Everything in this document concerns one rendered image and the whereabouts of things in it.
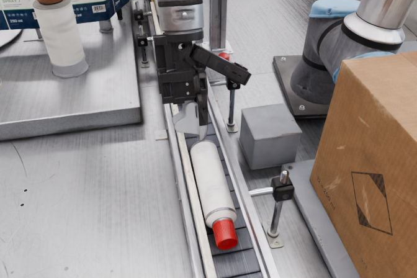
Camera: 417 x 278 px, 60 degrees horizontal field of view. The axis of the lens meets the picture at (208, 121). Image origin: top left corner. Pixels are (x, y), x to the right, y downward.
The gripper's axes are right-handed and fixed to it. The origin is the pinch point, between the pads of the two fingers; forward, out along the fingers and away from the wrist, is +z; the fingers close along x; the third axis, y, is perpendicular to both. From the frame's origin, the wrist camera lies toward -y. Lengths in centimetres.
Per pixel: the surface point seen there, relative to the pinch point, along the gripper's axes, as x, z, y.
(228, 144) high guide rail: 7.5, -1.3, -3.0
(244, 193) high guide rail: 17.8, 2.4, -2.9
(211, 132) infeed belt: -6.9, 2.2, -2.9
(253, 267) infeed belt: 21.8, 12.6, -2.7
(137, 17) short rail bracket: -58, -19, 9
